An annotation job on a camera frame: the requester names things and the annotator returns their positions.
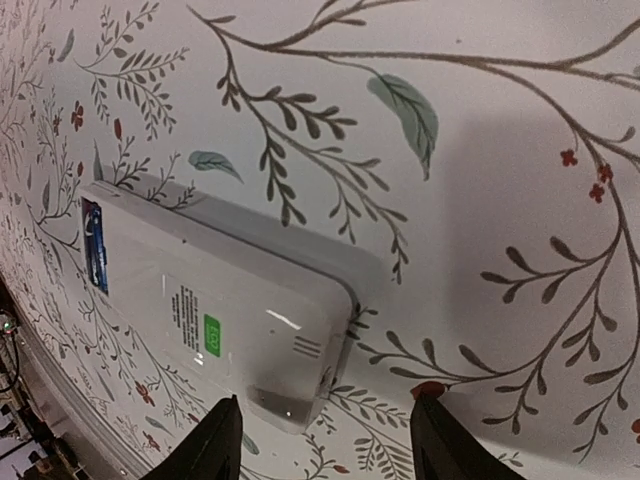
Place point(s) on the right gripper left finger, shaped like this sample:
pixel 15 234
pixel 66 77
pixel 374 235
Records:
pixel 211 451

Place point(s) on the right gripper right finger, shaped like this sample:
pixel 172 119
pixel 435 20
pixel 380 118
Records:
pixel 444 450

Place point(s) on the white remote control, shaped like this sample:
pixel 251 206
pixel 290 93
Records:
pixel 249 308

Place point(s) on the floral table mat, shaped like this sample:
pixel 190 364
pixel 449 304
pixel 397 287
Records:
pixel 487 152

